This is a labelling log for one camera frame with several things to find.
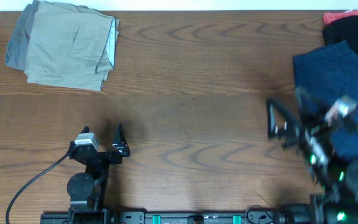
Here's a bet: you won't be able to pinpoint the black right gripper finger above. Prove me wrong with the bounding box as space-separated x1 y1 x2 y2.
266 98 301 139
295 86 318 120

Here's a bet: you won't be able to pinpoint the navy blue cloth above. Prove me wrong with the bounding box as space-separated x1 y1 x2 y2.
293 41 358 159

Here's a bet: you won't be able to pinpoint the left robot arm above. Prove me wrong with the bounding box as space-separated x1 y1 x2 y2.
67 124 131 223

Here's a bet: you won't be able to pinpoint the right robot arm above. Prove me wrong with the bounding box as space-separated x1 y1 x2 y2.
266 88 358 223

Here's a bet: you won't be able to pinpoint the folded khaki trousers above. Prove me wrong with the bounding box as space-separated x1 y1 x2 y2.
24 1 119 91

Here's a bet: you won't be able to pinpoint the black t-shirt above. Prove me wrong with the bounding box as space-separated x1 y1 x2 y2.
322 16 358 55

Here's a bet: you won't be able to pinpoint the folded grey garment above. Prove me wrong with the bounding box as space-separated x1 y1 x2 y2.
5 1 38 71

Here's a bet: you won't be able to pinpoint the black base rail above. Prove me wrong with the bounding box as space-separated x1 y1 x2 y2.
40 210 288 224

